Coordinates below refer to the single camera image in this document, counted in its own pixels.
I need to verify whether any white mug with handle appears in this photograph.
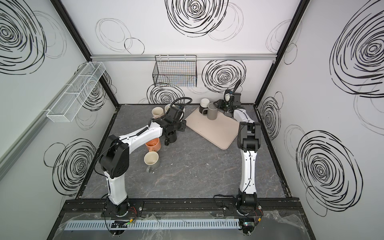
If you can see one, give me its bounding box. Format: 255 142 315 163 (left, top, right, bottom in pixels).
165 104 174 114

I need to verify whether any pink mug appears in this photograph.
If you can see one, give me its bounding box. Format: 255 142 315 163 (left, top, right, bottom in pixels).
152 107 164 119

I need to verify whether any orange and cream mug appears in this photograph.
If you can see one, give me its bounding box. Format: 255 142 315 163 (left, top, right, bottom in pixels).
145 138 162 152

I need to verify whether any tall grey mug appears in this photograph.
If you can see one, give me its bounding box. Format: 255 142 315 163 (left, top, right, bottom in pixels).
144 151 160 173

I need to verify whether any black mug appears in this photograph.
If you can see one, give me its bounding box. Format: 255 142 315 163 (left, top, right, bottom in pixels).
165 132 177 146

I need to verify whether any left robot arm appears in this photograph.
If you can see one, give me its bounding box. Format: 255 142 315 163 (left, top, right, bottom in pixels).
100 97 193 218

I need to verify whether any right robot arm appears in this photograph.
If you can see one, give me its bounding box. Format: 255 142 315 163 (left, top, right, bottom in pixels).
217 80 261 216

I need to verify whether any wide grey mug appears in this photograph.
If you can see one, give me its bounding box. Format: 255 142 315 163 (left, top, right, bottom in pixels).
203 103 218 121

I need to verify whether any small white mug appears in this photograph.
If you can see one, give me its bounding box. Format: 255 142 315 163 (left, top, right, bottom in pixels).
199 98 210 115

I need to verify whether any beige plastic tray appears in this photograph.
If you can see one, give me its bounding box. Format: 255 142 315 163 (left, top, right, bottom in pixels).
186 109 239 150

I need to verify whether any black wire basket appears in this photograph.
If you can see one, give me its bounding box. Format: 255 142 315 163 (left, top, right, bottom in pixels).
152 55 198 87

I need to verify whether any white wire shelf basket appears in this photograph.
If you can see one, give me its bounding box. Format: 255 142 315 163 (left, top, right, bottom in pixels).
46 62 106 123

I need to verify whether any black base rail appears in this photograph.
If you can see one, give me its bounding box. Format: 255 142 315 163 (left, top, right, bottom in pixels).
60 198 302 218

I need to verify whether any white slotted cable duct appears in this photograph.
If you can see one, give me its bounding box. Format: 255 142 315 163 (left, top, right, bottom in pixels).
64 219 241 231

